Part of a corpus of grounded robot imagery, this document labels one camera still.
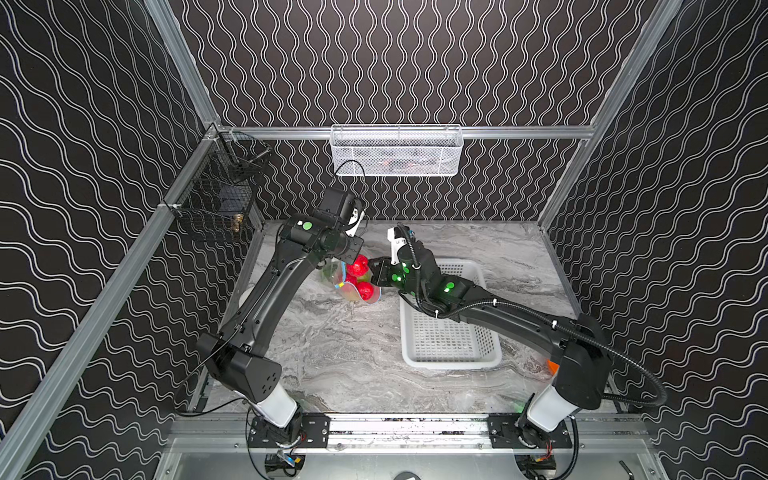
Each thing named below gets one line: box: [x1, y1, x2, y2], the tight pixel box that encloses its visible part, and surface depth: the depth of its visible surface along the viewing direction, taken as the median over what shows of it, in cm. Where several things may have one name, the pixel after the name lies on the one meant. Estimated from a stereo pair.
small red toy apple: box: [347, 254, 369, 277], surface depth 77 cm
